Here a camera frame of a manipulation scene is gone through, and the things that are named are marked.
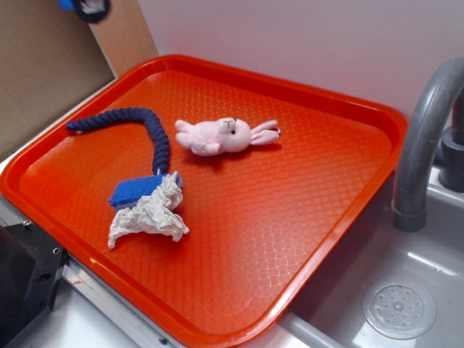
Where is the blue rectangular block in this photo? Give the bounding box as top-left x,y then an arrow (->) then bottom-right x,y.
57,0 -> 75,12

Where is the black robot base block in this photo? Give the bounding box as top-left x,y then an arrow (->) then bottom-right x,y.
1,220 -> 67,347

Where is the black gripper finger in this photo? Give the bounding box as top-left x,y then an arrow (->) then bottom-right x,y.
72,0 -> 111,23

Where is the brown cardboard panel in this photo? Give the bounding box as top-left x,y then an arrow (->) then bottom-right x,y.
1,1 -> 114,160

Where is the orange plastic tray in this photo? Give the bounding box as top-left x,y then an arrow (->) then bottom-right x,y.
1,56 -> 407,347

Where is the crumpled white cloth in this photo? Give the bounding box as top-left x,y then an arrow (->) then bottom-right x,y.
108,176 -> 189,249

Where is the dark blue twisted rope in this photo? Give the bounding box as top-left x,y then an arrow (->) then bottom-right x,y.
65,106 -> 171,177

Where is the grey toy sink basin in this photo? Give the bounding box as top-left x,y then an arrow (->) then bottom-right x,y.
280,169 -> 463,347

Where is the pink plush bunny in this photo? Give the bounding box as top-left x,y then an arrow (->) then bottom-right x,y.
175,117 -> 281,157

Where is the dark grey faucet handle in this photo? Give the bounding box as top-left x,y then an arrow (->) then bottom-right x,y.
439,91 -> 464,193

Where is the wooden board strip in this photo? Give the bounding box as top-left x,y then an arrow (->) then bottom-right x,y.
89,0 -> 159,78

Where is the blue sponge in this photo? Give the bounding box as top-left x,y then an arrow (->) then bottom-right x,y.
107,172 -> 183,211

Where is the grey curved faucet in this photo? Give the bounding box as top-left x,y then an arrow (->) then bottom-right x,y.
391,57 -> 463,232

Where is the round sink drain strainer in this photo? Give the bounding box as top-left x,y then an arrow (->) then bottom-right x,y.
362,277 -> 436,340

